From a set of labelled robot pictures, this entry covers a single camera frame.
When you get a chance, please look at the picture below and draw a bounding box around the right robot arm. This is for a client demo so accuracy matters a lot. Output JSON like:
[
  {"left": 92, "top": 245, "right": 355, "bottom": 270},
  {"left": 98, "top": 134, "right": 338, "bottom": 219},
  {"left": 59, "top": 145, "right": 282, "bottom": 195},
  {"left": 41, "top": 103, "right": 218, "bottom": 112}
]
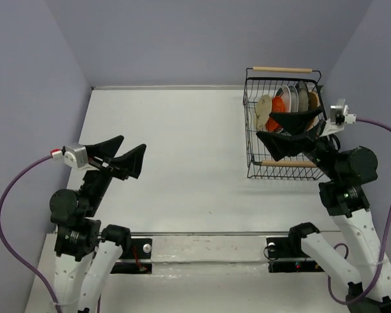
[{"left": 257, "top": 106, "right": 391, "bottom": 312}]

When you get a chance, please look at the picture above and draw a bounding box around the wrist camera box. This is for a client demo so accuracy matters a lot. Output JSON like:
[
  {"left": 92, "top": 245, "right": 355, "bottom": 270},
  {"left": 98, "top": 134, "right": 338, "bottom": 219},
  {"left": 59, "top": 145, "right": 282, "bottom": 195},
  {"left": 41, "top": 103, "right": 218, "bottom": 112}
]
[
  {"left": 320, "top": 98, "right": 356, "bottom": 137},
  {"left": 63, "top": 143, "right": 91, "bottom": 170}
]

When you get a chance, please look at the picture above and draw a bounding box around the black wire dish rack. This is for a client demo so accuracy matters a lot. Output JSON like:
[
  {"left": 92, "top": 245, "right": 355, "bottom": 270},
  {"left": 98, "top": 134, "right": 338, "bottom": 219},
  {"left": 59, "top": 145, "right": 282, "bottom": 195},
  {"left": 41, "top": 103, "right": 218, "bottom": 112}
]
[{"left": 243, "top": 68, "right": 326, "bottom": 181}]

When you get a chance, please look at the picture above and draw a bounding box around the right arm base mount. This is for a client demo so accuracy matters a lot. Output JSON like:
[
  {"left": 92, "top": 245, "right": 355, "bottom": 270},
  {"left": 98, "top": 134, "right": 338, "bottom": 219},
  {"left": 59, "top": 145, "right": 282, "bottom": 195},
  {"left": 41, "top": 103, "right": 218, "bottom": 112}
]
[{"left": 263, "top": 237, "right": 323, "bottom": 274}]

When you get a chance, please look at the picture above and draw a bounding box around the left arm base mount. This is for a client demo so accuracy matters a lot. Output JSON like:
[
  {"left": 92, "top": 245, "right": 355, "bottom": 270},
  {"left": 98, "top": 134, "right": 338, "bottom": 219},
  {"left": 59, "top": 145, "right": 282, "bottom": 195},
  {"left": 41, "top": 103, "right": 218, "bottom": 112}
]
[{"left": 111, "top": 237, "right": 152, "bottom": 275}]

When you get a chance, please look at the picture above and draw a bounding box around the small cream floral plate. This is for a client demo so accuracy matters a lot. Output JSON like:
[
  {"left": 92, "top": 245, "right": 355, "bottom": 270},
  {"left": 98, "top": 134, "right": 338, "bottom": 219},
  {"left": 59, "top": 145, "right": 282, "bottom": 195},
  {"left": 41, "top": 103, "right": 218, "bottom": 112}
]
[{"left": 253, "top": 95, "right": 272, "bottom": 130}]

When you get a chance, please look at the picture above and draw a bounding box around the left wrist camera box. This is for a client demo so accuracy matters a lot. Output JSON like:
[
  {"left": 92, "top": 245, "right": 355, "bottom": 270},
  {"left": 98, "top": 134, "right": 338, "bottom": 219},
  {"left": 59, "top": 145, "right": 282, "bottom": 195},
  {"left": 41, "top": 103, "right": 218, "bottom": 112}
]
[{"left": 63, "top": 143, "right": 91, "bottom": 170}]

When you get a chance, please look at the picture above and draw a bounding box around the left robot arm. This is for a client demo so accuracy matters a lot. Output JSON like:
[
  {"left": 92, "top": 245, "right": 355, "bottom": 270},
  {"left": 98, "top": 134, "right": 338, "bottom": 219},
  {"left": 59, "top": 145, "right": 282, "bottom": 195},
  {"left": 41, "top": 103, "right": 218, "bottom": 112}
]
[{"left": 50, "top": 135, "right": 147, "bottom": 312}]

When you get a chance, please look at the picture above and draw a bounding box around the teal rim Hao Wei plate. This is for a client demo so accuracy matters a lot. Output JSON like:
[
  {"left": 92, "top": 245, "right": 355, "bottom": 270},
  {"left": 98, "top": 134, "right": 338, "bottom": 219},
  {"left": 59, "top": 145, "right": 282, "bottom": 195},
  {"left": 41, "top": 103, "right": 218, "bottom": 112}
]
[{"left": 288, "top": 85, "right": 299, "bottom": 113}]

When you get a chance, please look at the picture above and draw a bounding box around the orange plate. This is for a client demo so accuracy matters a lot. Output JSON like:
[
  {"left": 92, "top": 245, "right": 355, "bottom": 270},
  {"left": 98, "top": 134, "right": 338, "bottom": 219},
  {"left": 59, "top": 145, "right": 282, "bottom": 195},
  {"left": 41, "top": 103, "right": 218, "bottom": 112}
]
[{"left": 265, "top": 96, "right": 285, "bottom": 132}]

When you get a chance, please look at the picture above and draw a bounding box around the woven bamboo round plate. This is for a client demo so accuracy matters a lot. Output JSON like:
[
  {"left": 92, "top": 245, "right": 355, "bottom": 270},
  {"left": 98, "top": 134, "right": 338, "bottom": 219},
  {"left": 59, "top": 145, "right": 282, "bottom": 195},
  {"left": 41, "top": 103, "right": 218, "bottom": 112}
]
[{"left": 308, "top": 91, "right": 320, "bottom": 130}]

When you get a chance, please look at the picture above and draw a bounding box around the white plate teal red rim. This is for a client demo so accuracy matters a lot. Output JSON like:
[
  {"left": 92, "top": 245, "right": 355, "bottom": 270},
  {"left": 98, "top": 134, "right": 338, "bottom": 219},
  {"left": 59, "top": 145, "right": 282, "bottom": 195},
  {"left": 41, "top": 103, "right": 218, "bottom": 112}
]
[{"left": 276, "top": 85, "right": 291, "bottom": 113}]

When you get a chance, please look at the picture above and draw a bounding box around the black rimmed beige plate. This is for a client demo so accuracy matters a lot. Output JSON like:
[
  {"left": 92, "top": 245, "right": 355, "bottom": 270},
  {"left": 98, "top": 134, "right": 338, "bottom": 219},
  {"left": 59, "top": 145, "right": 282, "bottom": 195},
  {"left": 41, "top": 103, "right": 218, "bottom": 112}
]
[{"left": 295, "top": 81, "right": 309, "bottom": 112}]

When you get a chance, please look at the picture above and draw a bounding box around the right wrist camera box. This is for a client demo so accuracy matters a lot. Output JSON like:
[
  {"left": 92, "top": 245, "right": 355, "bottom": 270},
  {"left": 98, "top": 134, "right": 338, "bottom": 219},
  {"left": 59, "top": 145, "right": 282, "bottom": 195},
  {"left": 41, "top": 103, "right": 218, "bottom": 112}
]
[{"left": 320, "top": 98, "right": 356, "bottom": 137}]

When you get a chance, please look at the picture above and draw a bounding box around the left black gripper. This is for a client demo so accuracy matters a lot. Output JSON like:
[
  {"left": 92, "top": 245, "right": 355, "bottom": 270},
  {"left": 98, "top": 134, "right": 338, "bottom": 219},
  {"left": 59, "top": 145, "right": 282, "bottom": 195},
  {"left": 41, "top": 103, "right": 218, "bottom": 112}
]
[{"left": 82, "top": 133, "right": 148, "bottom": 214}]

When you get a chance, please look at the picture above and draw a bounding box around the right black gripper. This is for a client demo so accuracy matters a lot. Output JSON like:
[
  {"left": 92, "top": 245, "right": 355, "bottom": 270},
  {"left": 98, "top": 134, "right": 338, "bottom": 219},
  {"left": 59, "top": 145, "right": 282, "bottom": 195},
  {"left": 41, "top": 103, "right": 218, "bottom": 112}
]
[{"left": 257, "top": 104, "right": 341, "bottom": 179}]

